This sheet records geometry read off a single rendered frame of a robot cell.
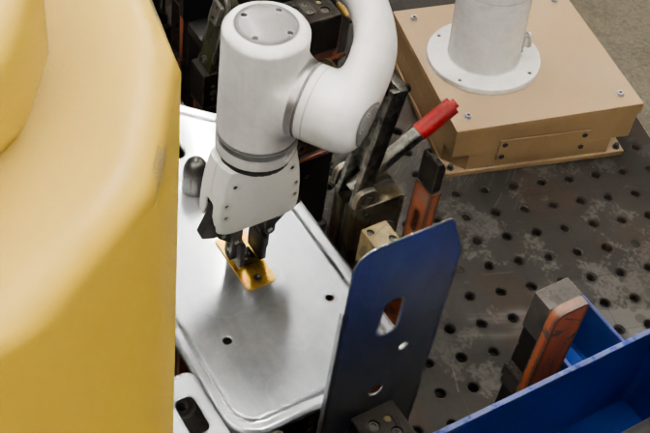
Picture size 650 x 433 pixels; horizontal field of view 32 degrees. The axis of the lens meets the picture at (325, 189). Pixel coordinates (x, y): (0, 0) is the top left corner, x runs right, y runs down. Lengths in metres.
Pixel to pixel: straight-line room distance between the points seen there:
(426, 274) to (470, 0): 0.90
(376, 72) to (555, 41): 0.97
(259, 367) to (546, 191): 0.80
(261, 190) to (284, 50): 0.20
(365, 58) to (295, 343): 0.35
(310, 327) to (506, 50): 0.75
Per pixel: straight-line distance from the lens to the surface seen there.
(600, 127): 1.92
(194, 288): 1.28
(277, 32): 1.05
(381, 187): 1.34
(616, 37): 3.42
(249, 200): 1.19
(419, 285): 0.98
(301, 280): 1.30
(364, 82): 1.05
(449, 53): 1.91
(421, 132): 1.31
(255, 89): 1.06
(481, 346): 1.66
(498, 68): 1.88
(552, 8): 2.09
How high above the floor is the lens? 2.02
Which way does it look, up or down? 47 degrees down
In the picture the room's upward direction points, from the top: 9 degrees clockwise
